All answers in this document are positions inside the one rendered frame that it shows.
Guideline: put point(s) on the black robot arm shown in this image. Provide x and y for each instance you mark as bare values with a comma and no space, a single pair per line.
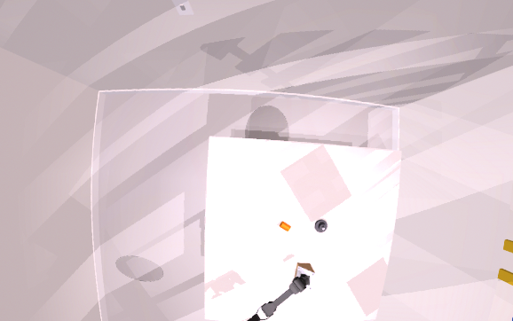
297,285

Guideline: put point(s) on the orange knob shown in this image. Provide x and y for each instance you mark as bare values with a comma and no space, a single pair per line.
285,226

